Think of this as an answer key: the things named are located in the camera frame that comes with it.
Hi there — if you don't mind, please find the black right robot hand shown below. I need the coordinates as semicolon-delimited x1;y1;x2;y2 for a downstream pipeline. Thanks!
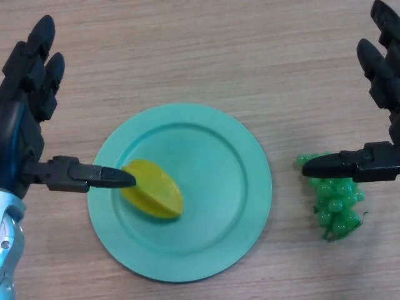
301;0;400;184

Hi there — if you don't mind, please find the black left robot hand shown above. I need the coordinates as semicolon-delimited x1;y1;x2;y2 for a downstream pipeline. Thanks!
0;14;137;199

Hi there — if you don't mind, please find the yellow starfruit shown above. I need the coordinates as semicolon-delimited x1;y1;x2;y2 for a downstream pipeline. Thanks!
121;159;184;220

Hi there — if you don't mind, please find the green round plate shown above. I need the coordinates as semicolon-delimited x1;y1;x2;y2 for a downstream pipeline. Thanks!
87;103;273;284

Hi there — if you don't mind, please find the green grape bunch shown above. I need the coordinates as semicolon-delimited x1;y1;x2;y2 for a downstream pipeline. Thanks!
296;152;369;243

